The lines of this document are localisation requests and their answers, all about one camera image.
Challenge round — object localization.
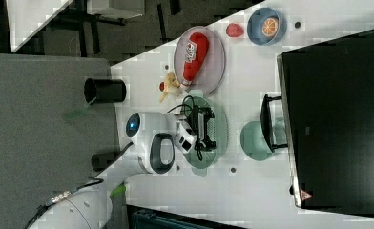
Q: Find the black cylindrical cup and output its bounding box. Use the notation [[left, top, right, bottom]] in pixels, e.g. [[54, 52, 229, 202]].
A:
[[91, 152, 121, 172]]

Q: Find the light green mug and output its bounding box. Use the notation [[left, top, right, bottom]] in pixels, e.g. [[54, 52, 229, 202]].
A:
[[240, 117, 287, 161]]

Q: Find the green toy fruit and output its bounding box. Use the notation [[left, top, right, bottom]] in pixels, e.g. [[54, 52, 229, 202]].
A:
[[111, 184, 126, 197]]

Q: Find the orange slice toy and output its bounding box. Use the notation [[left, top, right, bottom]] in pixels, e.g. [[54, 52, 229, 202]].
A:
[[261, 17, 279, 38]]

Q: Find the blue bowl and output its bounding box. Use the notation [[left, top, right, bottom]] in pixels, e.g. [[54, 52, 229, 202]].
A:
[[246, 8, 287, 46]]

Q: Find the yellow peeled toy banana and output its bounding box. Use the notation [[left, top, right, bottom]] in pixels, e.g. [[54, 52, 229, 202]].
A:
[[159, 72, 181, 102]]

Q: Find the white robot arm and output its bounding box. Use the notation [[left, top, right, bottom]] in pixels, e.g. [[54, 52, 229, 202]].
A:
[[25, 106, 216, 229]]

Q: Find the grey round plate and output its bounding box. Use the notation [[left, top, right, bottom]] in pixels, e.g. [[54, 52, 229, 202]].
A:
[[174, 26, 226, 95]]

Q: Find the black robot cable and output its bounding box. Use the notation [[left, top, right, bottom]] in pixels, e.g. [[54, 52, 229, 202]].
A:
[[166, 94, 208, 162]]

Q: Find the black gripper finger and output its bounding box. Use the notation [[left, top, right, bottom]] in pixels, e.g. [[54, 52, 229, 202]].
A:
[[195, 140, 217, 152], [199, 107, 215, 118]]

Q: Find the black silver toaster oven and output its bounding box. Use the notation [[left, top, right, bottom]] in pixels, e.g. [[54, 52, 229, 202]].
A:
[[277, 29, 374, 218]]

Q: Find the red toy strawberry near bowl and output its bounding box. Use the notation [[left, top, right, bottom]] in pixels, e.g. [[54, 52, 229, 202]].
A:
[[226, 23, 244, 38]]

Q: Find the red ketchup bottle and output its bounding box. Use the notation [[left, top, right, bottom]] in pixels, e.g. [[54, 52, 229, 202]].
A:
[[180, 32, 209, 89]]

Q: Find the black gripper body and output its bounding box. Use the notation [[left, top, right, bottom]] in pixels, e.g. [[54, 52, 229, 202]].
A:
[[189, 110, 206, 147]]

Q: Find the green oval plastic strainer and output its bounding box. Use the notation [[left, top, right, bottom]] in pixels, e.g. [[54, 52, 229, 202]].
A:
[[180, 90, 228, 177]]

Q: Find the black pot with spatula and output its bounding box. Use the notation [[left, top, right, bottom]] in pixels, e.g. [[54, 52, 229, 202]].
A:
[[84, 78, 127, 104]]

